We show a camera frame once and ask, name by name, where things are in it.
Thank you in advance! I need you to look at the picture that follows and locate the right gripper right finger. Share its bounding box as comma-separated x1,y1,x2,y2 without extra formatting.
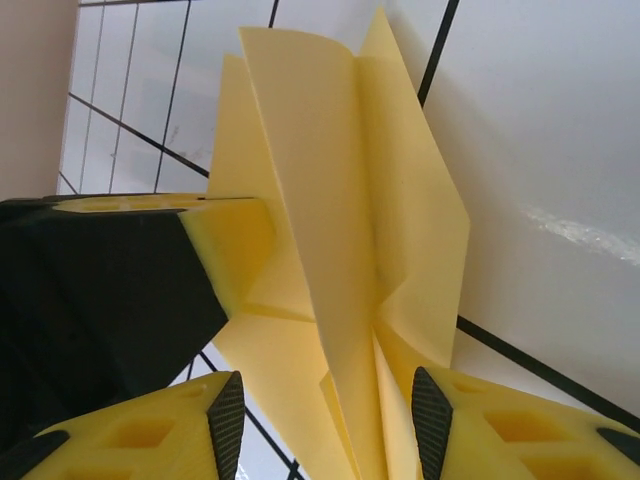
409,365,640,480

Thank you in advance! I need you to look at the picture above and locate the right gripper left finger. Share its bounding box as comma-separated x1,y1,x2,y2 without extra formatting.
0,369,247,480

